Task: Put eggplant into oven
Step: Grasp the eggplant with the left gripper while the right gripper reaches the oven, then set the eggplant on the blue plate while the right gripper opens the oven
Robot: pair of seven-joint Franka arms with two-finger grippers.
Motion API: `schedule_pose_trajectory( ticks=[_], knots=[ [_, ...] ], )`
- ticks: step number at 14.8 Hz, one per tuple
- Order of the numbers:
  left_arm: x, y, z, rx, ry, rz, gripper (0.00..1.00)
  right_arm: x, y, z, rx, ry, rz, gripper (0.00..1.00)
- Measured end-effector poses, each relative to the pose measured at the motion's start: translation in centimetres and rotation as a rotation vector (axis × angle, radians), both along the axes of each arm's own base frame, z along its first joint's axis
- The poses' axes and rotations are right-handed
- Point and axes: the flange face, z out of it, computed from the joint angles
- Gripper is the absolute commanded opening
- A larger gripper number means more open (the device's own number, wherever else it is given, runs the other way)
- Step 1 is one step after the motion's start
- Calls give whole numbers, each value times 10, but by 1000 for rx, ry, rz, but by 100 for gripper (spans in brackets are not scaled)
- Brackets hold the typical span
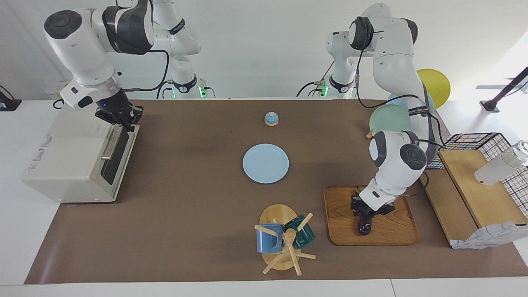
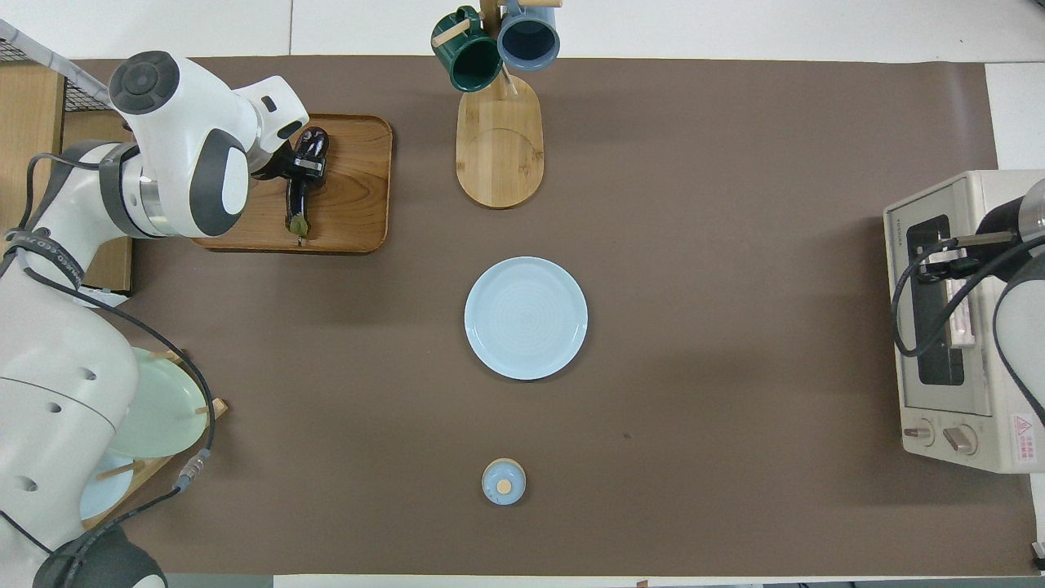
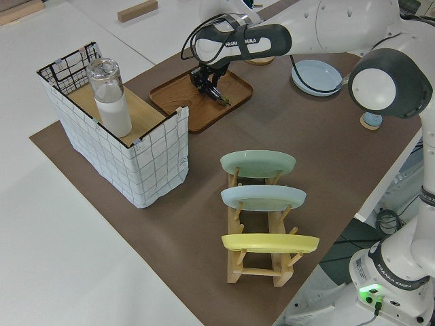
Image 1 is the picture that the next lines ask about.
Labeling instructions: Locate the dark purple eggplant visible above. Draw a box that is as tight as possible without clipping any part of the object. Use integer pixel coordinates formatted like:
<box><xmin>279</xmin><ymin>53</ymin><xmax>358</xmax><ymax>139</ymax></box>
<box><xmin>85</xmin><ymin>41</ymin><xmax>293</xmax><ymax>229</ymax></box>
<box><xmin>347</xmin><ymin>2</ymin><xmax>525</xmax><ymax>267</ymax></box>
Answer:
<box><xmin>357</xmin><ymin>212</ymin><xmax>373</xmax><ymax>236</ymax></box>

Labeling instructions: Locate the beige toaster oven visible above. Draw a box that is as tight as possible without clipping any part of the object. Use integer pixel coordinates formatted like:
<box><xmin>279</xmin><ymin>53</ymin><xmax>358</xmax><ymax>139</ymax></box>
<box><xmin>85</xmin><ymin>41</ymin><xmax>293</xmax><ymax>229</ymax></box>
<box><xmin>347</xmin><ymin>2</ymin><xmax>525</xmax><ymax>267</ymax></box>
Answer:
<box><xmin>21</xmin><ymin>103</ymin><xmax>141</xmax><ymax>204</ymax></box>

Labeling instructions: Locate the light blue ringed plate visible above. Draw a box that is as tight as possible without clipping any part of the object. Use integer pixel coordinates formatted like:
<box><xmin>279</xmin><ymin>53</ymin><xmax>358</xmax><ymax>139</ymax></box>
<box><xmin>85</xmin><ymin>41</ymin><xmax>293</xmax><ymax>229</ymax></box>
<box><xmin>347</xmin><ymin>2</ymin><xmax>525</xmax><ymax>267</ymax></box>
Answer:
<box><xmin>242</xmin><ymin>143</ymin><xmax>290</xmax><ymax>184</ymax></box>

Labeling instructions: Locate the wooden serving tray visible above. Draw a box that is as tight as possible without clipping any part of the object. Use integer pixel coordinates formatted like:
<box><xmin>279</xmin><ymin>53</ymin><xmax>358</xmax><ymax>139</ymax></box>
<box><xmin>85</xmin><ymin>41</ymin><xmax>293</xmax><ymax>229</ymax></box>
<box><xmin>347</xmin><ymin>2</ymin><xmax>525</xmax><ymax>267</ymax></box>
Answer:
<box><xmin>323</xmin><ymin>185</ymin><xmax>421</xmax><ymax>246</ymax></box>

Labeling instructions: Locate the dark green mug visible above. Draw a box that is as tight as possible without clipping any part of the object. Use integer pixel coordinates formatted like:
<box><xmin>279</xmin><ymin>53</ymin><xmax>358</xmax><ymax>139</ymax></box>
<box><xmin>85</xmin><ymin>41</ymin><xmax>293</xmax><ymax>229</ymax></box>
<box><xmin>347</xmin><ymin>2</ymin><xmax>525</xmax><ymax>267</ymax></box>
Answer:
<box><xmin>283</xmin><ymin>215</ymin><xmax>316</xmax><ymax>250</ymax></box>

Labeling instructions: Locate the white power strip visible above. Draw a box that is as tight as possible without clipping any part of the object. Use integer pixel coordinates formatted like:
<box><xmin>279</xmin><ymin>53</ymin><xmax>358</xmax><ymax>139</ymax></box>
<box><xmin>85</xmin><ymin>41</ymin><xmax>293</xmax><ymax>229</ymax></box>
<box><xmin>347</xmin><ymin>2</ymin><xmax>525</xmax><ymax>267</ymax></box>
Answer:
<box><xmin>43</xmin><ymin>80</ymin><xmax>70</xmax><ymax>99</ymax></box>

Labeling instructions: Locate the wooden mug tree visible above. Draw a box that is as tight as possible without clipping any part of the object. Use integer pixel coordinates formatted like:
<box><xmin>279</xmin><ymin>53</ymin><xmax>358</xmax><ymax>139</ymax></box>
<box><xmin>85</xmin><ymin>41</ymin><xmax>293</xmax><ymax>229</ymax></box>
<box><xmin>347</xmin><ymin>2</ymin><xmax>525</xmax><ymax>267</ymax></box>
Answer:
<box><xmin>254</xmin><ymin>204</ymin><xmax>317</xmax><ymax>276</ymax></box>

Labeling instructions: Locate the pale green plate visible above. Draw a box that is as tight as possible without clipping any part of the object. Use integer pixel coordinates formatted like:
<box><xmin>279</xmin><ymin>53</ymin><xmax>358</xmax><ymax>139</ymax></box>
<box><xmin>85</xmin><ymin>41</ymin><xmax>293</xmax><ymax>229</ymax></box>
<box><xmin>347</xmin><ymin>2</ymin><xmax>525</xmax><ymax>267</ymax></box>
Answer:
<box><xmin>369</xmin><ymin>104</ymin><xmax>417</xmax><ymax>134</ymax></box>

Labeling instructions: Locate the blue mug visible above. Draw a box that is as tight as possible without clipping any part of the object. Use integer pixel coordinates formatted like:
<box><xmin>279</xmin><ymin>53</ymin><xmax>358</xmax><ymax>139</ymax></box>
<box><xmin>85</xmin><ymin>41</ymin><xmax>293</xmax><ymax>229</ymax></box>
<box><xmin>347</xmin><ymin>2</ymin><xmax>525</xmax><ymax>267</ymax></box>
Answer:
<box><xmin>256</xmin><ymin>223</ymin><xmax>284</xmax><ymax>254</ymax></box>

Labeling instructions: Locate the small black device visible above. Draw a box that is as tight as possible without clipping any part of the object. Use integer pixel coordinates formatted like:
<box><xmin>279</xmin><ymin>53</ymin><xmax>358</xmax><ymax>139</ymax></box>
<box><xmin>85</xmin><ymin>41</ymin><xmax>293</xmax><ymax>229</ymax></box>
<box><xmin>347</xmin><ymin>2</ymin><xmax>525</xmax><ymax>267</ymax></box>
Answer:
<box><xmin>0</xmin><ymin>85</ymin><xmax>22</xmax><ymax>112</ymax></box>

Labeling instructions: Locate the brown table mat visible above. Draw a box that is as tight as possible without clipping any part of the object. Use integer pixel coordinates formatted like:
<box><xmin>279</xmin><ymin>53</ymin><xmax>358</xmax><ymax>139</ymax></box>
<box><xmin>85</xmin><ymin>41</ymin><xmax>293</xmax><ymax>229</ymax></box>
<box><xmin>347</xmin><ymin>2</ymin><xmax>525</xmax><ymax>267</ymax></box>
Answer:
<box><xmin>24</xmin><ymin>99</ymin><xmax>528</xmax><ymax>285</ymax></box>

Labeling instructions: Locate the pale blue plate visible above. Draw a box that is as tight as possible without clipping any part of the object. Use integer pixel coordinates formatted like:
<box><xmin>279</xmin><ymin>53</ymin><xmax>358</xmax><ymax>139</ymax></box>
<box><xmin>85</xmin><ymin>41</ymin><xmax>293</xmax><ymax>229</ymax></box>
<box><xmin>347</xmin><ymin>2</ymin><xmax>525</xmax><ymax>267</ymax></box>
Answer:
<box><xmin>387</xmin><ymin>93</ymin><xmax>435</xmax><ymax>114</ymax></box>

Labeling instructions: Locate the white marbled cloth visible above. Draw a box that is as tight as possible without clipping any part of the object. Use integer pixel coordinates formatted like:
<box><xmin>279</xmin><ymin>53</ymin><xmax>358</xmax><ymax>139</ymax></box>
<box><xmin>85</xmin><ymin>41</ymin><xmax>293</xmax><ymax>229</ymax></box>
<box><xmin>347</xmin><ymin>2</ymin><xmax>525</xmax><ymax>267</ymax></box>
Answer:
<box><xmin>451</xmin><ymin>222</ymin><xmax>528</xmax><ymax>250</ymax></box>

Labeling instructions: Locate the white cup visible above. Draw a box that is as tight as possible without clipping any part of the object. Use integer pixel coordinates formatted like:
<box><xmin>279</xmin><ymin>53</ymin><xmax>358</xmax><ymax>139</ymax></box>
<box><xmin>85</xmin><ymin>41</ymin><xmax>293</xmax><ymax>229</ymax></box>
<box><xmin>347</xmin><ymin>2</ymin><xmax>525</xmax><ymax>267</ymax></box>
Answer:
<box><xmin>474</xmin><ymin>140</ymin><xmax>528</xmax><ymax>186</ymax></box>

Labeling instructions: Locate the yellow plate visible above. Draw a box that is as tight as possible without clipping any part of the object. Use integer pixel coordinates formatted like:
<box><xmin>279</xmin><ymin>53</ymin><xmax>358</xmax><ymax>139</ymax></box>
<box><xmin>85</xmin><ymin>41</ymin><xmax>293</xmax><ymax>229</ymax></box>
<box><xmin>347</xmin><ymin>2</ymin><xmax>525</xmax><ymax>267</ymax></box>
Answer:
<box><xmin>416</xmin><ymin>68</ymin><xmax>451</xmax><ymax>110</ymax></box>

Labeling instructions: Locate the black angled stand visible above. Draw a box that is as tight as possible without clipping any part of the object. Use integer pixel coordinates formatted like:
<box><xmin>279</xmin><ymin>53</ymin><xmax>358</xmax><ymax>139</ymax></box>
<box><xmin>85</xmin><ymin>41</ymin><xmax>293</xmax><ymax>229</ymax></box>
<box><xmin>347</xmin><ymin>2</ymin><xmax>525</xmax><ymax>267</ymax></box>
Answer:
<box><xmin>480</xmin><ymin>66</ymin><xmax>528</xmax><ymax>113</ymax></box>

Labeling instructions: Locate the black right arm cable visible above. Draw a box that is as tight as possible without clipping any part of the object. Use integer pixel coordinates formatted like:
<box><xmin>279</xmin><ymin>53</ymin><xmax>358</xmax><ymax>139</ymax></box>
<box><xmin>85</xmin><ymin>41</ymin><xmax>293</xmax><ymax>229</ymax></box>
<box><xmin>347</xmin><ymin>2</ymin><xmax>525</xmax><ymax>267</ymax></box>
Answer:
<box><xmin>120</xmin><ymin>49</ymin><xmax>170</xmax><ymax>92</ymax></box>

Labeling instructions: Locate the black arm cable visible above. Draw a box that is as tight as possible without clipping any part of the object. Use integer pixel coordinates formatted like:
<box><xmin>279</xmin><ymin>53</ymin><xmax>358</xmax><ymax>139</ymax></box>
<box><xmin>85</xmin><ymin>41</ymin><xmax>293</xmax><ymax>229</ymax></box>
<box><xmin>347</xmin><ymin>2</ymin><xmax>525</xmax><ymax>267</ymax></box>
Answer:
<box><xmin>120</xmin><ymin>49</ymin><xmax>170</xmax><ymax>92</ymax></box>
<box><xmin>356</xmin><ymin>25</ymin><xmax>448</xmax><ymax>149</ymax></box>

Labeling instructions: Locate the black wire basket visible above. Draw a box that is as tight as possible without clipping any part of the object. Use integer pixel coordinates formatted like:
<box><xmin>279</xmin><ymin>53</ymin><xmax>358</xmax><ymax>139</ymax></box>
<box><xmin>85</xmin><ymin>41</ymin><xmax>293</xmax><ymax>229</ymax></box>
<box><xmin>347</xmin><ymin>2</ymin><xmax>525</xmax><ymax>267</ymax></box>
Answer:
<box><xmin>416</xmin><ymin>132</ymin><xmax>528</xmax><ymax>219</ymax></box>

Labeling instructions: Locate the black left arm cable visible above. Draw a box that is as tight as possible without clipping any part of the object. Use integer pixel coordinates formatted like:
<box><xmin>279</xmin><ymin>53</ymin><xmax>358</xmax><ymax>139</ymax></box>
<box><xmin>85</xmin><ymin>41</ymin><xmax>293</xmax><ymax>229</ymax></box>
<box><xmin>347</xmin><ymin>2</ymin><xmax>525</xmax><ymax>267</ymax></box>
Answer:
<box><xmin>356</xmin><ymin>25</ymin><xmax>448</xmax><ymax>149</ymax></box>

